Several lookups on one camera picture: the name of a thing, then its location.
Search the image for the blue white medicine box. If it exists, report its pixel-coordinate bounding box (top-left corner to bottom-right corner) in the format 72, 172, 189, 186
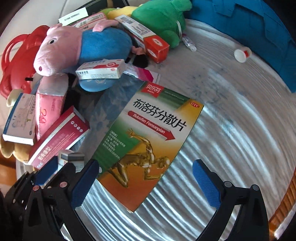
3, 93, 36, 146

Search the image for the green and yellow plush toy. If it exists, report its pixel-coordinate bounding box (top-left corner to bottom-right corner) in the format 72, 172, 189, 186
103, 0, 192, 49

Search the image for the silver grey small box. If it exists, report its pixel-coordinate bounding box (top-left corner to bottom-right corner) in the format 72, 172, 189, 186
57, 150, 85, 173

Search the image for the dark green gift box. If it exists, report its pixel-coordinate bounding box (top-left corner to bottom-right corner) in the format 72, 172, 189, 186
79, 0, 129, 16

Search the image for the red plastic toy bag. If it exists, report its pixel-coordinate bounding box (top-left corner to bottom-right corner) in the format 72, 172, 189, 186
1, 25, 49, 98

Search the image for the pink tissue pack on table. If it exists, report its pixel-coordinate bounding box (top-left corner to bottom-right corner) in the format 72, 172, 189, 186
36, 73, 69, 140

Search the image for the green orange ibuprofen box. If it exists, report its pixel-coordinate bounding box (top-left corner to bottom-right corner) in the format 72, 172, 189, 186
93, 82, 203, 212

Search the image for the magenta white medicine box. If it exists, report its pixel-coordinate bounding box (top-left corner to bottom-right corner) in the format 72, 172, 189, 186
28, 106, 90, 170

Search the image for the blue plastic storage crate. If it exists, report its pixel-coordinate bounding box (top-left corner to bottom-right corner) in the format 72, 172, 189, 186
185, 0, 295, 92

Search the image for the white small bottle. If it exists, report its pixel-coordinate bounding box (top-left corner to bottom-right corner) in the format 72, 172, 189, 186
234, 47, 252, 63

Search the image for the brown teddy bear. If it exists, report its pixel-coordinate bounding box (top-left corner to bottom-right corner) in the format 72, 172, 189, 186
1, 89, 32, 164

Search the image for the white red small medicine box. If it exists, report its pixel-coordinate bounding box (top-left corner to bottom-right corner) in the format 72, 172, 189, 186
75, 59, 126, 80

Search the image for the small clear vial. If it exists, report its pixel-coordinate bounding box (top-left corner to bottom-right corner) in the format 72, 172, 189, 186
182, 34, 197, 52

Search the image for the pink pig plush blue body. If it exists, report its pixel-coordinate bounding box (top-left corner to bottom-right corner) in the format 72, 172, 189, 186
33, 19, 150, 93

